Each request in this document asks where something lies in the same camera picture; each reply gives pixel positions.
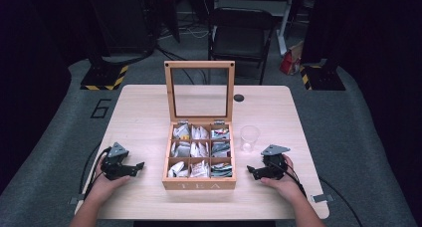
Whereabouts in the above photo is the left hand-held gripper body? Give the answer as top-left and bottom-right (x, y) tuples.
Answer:
(101, 141), (134, 181)

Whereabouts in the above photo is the black equipment cabinet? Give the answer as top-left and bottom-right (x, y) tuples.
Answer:
(87, 0), (159, 56)

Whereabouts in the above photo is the pile of white tea packets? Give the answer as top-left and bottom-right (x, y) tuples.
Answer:
(167, 122), (211, 179)

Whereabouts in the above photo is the red bag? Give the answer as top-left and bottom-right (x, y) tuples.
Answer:
(279, 40), (305, 77)

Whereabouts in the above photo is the wooden tea box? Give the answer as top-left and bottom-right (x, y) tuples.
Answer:
(161, 60), (238, 191)

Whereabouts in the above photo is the pile of teal tea packets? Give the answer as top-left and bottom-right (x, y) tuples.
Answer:
(210, 126), (234, 178)

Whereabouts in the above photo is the dark curtain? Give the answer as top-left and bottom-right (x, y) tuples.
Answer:
(311, 0), (422, 218)
(0, 0), (73, 195)

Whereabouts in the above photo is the person's left hand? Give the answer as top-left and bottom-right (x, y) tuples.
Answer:
(92, 156), (132, 197)

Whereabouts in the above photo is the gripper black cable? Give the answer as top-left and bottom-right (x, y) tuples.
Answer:
(78, 145), (112, 202)
(281, 161), (365, 227)

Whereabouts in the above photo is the person's right hand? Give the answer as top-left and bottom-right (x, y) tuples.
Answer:
(260, 153), (302, 197)

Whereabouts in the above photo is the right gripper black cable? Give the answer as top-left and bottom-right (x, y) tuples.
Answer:
(281, 161), (365, 227)

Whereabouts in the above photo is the grey metal table bracket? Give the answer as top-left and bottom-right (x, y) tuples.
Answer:
(311, 193), (334, 204)
(68, 193), (86, 206)

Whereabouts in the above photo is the black striped stand base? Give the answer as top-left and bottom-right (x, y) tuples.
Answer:
(299, 63), (347, 92)
(80, 63), (130, 92)

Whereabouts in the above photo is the white desk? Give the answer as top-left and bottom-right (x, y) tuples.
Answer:
(213, 0), (312, 56)

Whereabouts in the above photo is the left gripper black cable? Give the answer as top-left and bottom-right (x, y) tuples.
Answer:
(78, 145), (112, 202)

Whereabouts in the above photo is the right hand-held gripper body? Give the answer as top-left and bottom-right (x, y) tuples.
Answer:
(260, 143), (292, 181)

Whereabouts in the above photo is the black folding chair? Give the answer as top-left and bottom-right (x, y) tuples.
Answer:
(207, 6), (279, 87)

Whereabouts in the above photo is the clear plastic cup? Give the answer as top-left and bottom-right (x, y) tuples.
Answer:
(239, 124), (262, 154)

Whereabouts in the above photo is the grey floor mat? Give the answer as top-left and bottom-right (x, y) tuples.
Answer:
(0, 57), (420, 227)

